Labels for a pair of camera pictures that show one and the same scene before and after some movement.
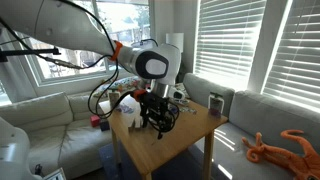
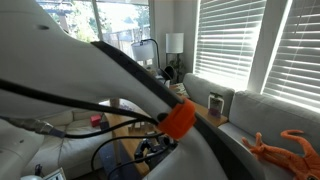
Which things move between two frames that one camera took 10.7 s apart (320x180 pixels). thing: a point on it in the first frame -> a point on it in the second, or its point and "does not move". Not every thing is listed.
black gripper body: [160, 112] -> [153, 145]
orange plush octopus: [303, 167] does not move
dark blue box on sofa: [104, 124] does not move
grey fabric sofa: [248, 114] does not move
